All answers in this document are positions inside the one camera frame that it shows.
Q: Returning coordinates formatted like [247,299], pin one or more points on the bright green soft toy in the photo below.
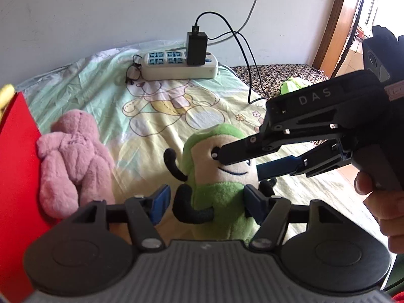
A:
[293,86]

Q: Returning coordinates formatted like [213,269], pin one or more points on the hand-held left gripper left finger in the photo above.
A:
[159,202]

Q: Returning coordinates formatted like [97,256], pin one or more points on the pastel cartoon print bedsheet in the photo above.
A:
[151,132]

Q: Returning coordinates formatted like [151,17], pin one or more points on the green plush toy black arms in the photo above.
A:
[221,195]

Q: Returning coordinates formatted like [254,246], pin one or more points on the wooden door frame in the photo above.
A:
[334,15]

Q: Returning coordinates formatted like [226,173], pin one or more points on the person's right hand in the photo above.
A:
[391,214]

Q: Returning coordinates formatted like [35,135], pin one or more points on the red cardboard box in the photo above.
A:
[19,170]

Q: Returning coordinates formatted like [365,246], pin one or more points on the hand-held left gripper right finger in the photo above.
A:
[254,203]

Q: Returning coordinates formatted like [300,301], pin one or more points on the black eyeglasses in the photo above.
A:
[134,72]

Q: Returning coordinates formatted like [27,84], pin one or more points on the pink teddy bear plush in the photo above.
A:
[75,151]

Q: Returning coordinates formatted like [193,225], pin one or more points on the black charger adapter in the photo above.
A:
[196,49]

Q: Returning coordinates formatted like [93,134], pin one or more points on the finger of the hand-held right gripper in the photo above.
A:
[274,169]
[243,150]

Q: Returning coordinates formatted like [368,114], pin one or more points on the dark patterned cloth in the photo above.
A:
[271,75]

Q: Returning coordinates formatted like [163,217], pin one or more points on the white power strip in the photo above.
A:
[176,69]

